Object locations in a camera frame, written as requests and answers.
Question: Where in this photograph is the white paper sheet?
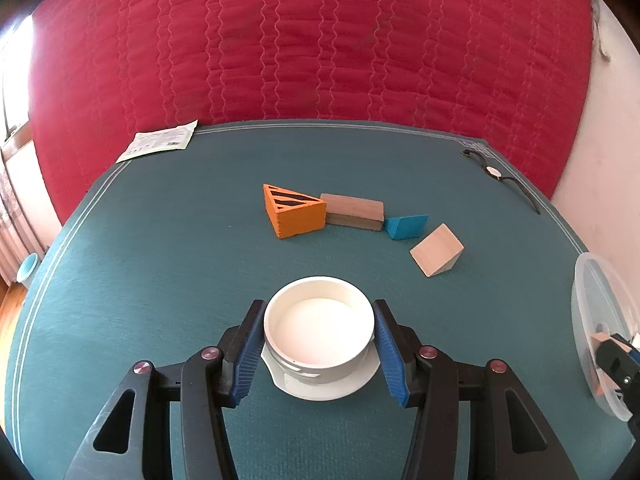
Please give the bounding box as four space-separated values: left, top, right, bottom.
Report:
116 120 199 164

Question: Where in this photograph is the white round ribbed cup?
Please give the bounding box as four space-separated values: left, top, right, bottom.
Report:
260 276 382 401

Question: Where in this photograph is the black strap wristwatch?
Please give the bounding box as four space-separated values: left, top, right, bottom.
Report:
462 149 542 215

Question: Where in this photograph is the clear plastic bowl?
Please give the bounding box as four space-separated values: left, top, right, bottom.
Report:
571 252 640 422

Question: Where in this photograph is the brown wooden rectangular block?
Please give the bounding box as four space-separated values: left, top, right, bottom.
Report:
320 193 385 232

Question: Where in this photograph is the red quilted blanket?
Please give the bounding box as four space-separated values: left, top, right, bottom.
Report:
27 0 593 226

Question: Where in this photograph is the blue wedge block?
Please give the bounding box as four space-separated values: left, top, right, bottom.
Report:
385 214 430 241

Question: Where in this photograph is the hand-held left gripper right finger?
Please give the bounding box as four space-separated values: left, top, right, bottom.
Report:
372 299 581 480

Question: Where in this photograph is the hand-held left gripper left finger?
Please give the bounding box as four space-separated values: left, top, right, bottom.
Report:
64 299 266 480

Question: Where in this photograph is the light blue waste bin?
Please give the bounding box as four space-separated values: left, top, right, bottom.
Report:
15 253 40 283

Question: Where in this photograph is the orange striped wedge block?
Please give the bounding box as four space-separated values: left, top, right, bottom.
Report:
263 183 327 240

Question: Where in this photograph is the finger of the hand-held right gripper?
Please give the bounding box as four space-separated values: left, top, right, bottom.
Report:
594 332 640 388

